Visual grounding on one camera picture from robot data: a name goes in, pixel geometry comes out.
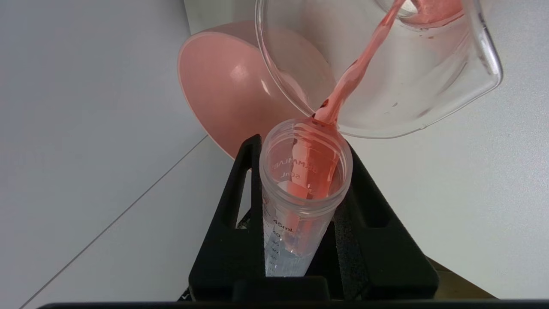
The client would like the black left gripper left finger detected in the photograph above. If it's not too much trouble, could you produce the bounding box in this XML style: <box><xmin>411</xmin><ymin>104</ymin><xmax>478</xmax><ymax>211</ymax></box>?
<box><xmin>188</xmin><ymin>134</ymin><xmax>267</xmax><ymax>301</ymax></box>

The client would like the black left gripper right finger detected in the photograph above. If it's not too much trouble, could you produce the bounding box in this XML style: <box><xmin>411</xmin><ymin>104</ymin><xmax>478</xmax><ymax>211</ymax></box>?
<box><xmin>330</xmin><ymin>142</ymin><xmax>440</xmax><ymax>301</ymax></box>

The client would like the test tube with red pigment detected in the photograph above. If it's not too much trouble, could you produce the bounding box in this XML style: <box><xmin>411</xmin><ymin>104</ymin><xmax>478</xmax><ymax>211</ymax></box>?
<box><xmin>259</xmin><ymin>118</ymin><xmax>354</xmax><ymax>278</ymax></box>

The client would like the clear glass beaker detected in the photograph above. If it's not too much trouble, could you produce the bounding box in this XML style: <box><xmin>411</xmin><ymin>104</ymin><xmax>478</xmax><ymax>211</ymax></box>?
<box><xmin>255</xmin><ymin>0</ymin><xmax>504</xmax><ymax>139</ymax></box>

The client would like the pink plastic bowl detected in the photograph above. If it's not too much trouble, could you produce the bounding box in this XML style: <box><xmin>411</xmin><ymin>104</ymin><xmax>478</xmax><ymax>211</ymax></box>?
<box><xmin>177</xmin><ymin>20</ymin><xmax>336</xmax><ymax>160</ymax></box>

